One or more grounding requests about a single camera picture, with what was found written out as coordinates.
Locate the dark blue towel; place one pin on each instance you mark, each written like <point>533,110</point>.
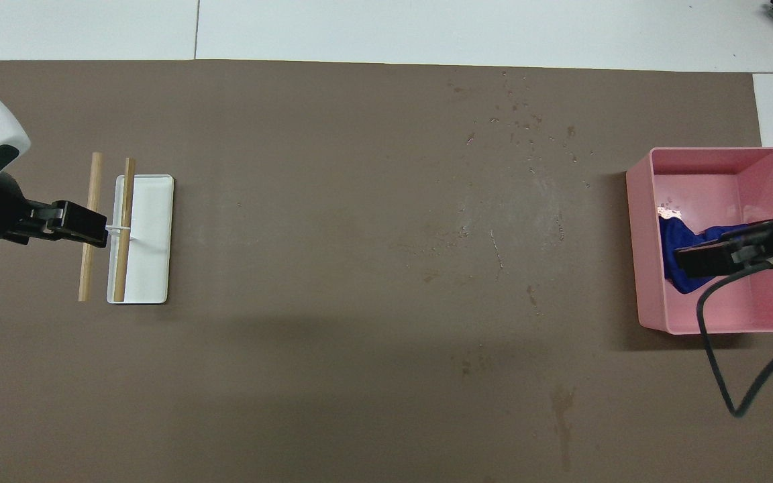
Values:
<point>678,231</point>

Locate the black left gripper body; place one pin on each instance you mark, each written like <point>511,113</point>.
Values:
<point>72,221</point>

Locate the brown table mat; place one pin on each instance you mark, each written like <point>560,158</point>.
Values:
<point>292,168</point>

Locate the white towel rack tray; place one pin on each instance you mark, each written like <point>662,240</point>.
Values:
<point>151,255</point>

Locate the long light wooden rod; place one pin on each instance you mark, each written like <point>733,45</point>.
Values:
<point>86,282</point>

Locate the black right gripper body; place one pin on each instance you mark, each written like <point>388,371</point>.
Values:
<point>722,258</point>

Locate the pink plastic bin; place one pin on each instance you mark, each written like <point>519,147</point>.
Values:
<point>695,181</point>

